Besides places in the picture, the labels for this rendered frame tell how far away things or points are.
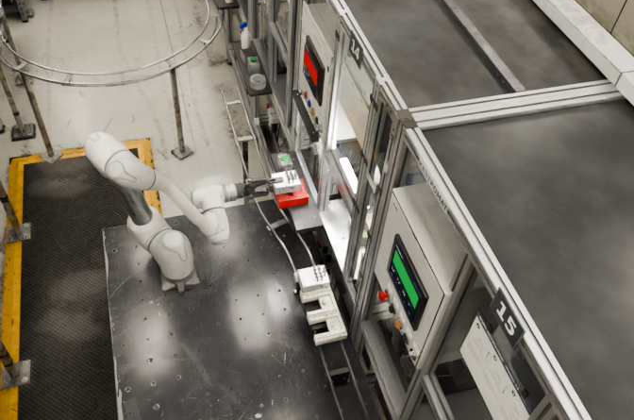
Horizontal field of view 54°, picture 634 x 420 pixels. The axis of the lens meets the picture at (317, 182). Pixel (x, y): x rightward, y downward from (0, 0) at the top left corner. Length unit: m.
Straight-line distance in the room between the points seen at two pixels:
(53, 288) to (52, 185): 0.86
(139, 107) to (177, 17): 1.30
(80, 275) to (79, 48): 2.40
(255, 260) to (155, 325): 0.58
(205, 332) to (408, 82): 1.53
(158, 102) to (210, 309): 2.48
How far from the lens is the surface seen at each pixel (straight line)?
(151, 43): 5.81
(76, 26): 6.15
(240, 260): 3.20
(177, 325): 3.03
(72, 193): 4.57
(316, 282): 2.83
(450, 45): 2.34
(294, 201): 3.10
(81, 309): 3.97
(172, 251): 2.95
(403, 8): 2.50
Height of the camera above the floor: 3.27
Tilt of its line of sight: 47 degrees down
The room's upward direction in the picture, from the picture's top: 6 degrees clockwise
